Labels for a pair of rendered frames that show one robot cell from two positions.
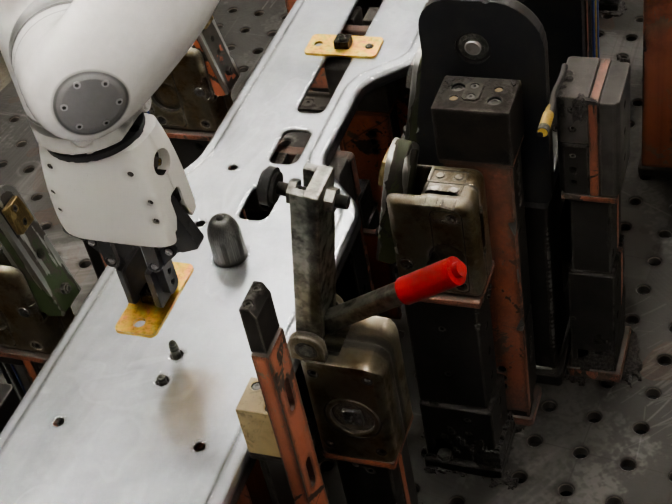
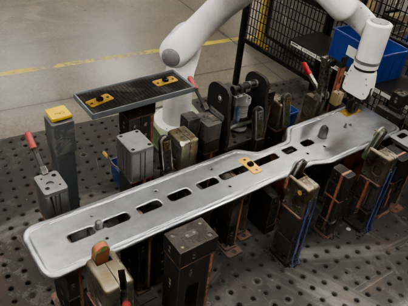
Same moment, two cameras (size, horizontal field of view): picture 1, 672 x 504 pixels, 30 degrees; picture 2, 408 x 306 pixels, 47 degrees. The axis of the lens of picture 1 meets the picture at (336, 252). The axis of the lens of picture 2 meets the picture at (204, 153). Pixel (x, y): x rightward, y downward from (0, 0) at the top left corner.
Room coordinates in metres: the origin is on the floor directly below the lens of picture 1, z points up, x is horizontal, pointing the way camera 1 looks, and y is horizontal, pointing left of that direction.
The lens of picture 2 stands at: (2.34, 0.29, 1.93)
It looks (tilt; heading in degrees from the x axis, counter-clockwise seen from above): 37 degrees down; 204
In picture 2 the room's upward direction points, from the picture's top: 6 degrees clockwise
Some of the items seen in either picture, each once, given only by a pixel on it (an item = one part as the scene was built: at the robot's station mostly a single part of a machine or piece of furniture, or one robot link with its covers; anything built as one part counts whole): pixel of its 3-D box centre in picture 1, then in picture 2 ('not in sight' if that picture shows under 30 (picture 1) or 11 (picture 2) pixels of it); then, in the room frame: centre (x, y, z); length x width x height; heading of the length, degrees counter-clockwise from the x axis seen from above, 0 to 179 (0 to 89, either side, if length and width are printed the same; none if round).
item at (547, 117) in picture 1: (553, 98); not in sight; (0.89, -0.22, 1.09); 0.10 x 0.01 x 0.01; 154
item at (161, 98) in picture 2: not in sight; (136, 92); (1.24, -0.46, 1.16); 0.37 x 0.14 x 0.02; 154
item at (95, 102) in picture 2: not in sight; (99, 99); (1.35, -0.52, 1.17); 0.08 x 0.04 x 0.01; 165
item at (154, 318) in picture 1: (153, 293); (350, 110); (0.76, 0.15, 1.07); 0.08 x 0.04 x 0.01; 153
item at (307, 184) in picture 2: (206, 158); (292, 220); (1.21, 0.13, 0.87); 0.12 x 0.09 x 0.35; 64
